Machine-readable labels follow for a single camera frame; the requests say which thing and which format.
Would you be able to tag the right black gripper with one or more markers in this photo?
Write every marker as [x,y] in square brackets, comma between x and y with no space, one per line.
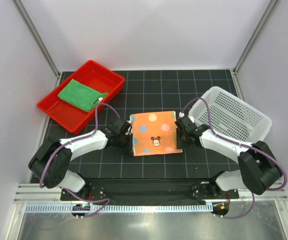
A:
[180,143]

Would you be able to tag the green towel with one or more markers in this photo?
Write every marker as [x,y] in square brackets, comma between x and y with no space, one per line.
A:
[81,96]

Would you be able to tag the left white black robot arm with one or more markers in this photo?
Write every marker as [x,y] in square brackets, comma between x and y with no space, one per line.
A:
[50,164]

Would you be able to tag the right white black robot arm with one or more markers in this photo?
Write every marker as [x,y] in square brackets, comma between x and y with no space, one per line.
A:
[258,169]

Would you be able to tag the orange beige towel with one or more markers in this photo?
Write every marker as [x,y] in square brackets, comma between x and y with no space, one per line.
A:
[154,133]

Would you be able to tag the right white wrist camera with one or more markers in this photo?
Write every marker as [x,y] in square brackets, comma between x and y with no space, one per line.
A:
[181,115]

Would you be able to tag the white perforated plastic basket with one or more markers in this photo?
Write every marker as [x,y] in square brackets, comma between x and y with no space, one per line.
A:
[231,116]

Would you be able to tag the black grid cutting mat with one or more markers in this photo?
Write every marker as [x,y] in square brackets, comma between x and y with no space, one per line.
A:
[155,91]

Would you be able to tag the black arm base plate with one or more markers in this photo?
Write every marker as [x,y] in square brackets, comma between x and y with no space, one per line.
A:
[154,191]

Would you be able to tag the slotted cable duct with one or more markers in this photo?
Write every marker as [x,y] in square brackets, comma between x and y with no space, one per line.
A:
[83,208]

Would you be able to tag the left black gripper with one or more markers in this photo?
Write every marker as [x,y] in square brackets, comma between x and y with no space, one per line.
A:
[127,149]

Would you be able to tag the red plastic tray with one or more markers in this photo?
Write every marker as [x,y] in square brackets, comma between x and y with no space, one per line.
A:
[92,75]

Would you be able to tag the aluminium frame rail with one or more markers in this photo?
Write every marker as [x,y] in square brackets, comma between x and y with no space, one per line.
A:
[32,193]

